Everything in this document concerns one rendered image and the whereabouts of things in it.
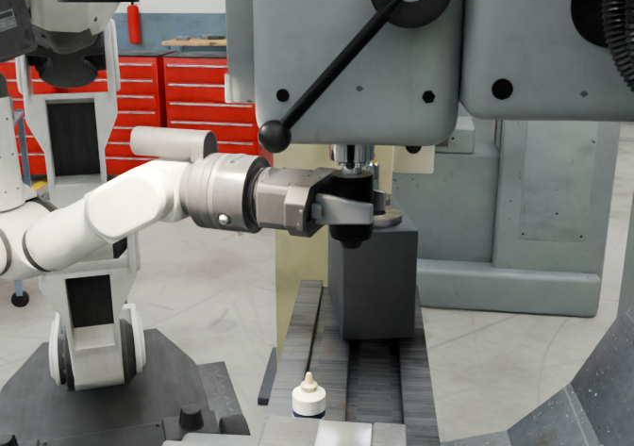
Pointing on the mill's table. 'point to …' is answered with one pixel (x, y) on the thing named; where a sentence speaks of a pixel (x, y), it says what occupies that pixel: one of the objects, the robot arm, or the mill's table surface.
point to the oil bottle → (308, 400)
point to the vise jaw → (290, 431)
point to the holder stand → (376, 278)
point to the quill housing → (298, 74)
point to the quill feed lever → (273, 142)
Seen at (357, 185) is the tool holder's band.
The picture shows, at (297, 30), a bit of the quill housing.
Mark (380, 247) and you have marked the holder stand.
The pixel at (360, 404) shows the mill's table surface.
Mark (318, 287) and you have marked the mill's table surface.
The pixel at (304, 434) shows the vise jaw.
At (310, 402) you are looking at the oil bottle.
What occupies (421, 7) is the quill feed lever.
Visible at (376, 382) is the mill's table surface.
